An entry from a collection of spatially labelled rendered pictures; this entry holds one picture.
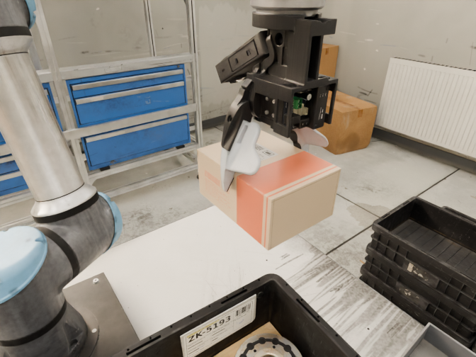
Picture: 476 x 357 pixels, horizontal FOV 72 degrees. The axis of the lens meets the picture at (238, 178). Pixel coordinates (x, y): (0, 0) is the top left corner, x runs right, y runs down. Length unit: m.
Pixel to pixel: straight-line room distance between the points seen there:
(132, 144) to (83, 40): 1.01
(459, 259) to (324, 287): 0.68
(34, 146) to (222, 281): 0.50
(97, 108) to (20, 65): 1.50
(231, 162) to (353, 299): 0.54
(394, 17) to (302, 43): 3.05
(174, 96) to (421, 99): 2.02
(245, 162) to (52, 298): 0.41
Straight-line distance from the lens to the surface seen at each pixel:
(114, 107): 2.14
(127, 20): 3.01
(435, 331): 0.80
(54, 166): 0.63
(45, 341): 0.67
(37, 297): 0.62
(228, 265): 0.87
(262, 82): 0.36
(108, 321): 0.75
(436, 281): 1.24
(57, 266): 0.62
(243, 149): 0.38
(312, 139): 0.45
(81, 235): 0.65
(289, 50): 0.35
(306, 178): 0.40
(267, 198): 0.36
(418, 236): 1.44
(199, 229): 0.98
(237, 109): 0.37
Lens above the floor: 1.32
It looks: 31 degrees down
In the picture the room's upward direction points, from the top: straight up
